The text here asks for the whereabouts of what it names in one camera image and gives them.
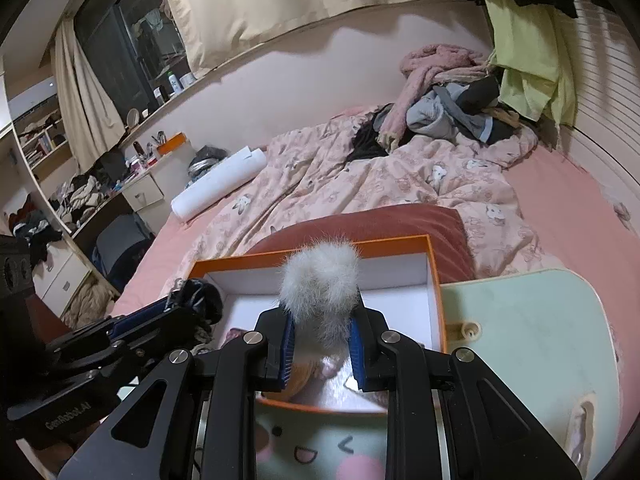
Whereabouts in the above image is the tan potato plush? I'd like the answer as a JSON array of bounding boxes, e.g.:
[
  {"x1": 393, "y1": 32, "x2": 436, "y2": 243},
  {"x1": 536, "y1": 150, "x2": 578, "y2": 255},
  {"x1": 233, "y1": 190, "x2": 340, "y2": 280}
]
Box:
[{"x1": 260, "y1": 353, "x2": 322, "y2": 402}]

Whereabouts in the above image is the white fluffy plush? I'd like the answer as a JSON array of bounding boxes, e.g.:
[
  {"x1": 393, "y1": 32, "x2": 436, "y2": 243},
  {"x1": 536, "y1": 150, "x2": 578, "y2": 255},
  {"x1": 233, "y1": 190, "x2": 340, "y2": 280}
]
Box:
[{"x1": 279, "y1": 240, "x2": 360, "y2": 362}]

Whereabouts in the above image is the black cloth pouch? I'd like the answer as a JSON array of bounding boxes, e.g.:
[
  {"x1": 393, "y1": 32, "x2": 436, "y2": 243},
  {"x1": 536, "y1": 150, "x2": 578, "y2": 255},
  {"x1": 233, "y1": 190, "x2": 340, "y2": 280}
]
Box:
[{"x1": 171, "y1": 278, "x2": 224, "y2": 344}]

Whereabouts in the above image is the white bedside cabinet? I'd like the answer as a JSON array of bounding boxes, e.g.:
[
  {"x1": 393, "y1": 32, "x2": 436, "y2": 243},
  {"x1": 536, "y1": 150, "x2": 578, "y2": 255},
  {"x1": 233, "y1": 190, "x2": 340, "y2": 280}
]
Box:
[{"x1": 122, "y1": 142, "x2": 195, "y2": 234}]

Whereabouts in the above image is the orange cardboard box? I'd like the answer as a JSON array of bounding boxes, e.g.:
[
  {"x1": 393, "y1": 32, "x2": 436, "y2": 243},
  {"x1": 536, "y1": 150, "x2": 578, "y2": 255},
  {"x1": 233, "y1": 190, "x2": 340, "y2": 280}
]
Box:
[{"x1": 188, "y1": 235, "x2": 447, "y2": 415}]

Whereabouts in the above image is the small orange box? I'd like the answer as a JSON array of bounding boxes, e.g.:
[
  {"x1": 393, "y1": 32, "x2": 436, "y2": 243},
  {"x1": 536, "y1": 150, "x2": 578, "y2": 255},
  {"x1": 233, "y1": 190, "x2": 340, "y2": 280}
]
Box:
[{"x1": 157, "y1": 132, "x2": 188, "y2": 156}]

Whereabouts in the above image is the white paper roll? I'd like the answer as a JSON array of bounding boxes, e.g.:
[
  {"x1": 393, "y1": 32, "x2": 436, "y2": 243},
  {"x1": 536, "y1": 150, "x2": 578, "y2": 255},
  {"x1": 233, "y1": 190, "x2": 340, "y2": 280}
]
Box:
[{"x1": 170, "y1": 146, "x2": 267, "y2": 222}]

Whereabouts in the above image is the red pillow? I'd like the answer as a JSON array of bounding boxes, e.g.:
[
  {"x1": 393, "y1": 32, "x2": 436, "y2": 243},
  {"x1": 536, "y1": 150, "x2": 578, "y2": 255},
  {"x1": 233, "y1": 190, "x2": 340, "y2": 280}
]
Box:
[{"x1": 248, "y1": 204, "x2": 475, "y2": 284}]

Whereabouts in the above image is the pink floral quilt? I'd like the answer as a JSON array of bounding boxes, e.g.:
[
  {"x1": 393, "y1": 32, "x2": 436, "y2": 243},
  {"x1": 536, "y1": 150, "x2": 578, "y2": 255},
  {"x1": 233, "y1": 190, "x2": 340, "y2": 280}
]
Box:
[{"x1": 162, "y1": 112, "x2": 562, "y2": 292}]

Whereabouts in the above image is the pile of clothes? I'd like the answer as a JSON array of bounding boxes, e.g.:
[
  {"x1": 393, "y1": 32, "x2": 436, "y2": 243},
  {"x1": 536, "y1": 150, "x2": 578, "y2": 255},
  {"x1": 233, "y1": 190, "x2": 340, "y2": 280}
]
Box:
[{"x1": 347, "y1": 44, "x2": 521, "y2": 162}]

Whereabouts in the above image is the green hanging garment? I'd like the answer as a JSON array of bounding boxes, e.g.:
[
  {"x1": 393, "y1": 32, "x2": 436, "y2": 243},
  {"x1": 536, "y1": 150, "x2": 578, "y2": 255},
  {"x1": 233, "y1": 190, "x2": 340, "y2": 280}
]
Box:
[{"x1": 485, "y1": 0, "x2": 577, "y2": 126}]

